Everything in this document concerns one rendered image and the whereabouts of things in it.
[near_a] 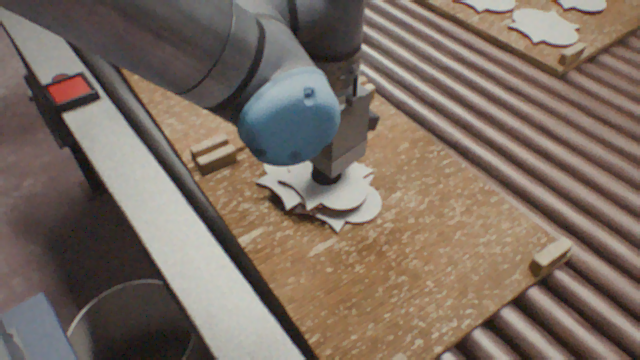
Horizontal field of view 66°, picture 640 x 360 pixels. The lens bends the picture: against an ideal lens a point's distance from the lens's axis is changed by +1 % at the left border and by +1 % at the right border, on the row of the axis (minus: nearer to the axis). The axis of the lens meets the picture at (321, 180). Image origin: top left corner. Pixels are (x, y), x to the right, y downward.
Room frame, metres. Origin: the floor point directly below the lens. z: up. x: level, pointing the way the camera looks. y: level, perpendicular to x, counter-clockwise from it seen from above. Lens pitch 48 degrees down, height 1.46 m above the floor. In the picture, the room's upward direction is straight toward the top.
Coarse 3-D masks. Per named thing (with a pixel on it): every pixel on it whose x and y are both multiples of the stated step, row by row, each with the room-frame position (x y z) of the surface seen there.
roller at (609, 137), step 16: (368, 0) 1.07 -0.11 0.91; (384, 0) 1.06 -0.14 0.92; (400, 16) 0.99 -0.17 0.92; (416, 32) 0.94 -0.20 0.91; (432, 32) 0.92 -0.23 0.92; (448, 48) 0.87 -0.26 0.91; (464, 48) 0.86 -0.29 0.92; (480, 64) 0.81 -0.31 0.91; (496, 64) 0.80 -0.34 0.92; (496, 80) 0.77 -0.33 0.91; (512, 80) 0.75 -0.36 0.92; (528, 96) 0.71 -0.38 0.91; (544, 96) 0.70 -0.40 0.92; (560, 112) 0.66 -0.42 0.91; (576, 112) 0.66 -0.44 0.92; (576, 128) 0.63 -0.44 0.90; (592, 128) 0.62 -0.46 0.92; (608, 128) 0.61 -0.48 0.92; (608, 144) 0.59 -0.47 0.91; (624, 144) 0.58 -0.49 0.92
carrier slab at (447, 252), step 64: (384, 128) 0.60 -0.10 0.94; (256, 192) 0.46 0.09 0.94; (384, 192) 0.46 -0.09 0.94; (448, 192) 0.46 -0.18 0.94; (256, 256) 0.35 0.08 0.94; (320, 256) 0.35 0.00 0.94; (384, 256) 0.35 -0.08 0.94; (448, 256) 0.35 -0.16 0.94; (512, 256) 0.35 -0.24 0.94; (320, 320) 0.26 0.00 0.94; (384, 320) 0.26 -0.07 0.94; (448, 320) 0.26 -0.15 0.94
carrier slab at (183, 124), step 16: (128, 80) 0.73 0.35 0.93; (144, 80) 0.73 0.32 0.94; (144, 96) 0.68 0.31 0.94; (160, 96) 0.68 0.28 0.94; (176, 96) 0.68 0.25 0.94; (160, 112) 0.64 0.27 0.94; (176, 112) 0.64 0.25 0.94; (192, 112) 0.64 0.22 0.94; (208, 112) 0.64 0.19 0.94; (160, 128) 0.60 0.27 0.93; (176, 128) 0.60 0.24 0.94; (192, 128) 0.60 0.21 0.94; (208, 128) 0.60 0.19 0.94; (224, 128) 0.60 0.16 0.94; (176, 144) 0.56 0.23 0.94; (192, 144) 0.56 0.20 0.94; (240, 144) 0.56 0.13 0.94; (192, 160) 0.52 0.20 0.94
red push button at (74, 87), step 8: (72, 80) 0.73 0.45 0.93; (80, 80) 0.73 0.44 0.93; (48, 88) 0.71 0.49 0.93; (56, 88) 0.71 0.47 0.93; (64, 88) 0.71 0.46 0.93; (72, 88) 0.71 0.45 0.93; (80, 88) 0.71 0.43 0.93; (88, 88) 0.71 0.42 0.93; (56, 96) 0.69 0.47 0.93; (64, 96) 0.69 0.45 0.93; (72, 96) 0.69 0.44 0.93
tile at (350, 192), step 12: (288, 168) 0.47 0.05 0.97; (300, 168) 0.47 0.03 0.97; (348, 168) 0.47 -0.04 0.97; (360, 168) 0.47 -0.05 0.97; (288, 180) 0.45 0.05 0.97; (300, 180) 0.45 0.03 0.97; (312, 180) 0.45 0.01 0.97; (348, 180) 0.45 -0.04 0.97; (360, 180) 0.45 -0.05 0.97; (300, 192) 0.43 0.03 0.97; (312, 192) 0.43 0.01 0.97; (324, 192) 0.43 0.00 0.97; (336, 192) 0.43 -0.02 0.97; (348, 192) 0.43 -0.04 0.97; (360, 192) 0.43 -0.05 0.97; (312, 204) 0.41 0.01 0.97; (324, 204) 0.41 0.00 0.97; (336, 204) 0.41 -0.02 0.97; (348, 204) 0.41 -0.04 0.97; (360, 204) 0.41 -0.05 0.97
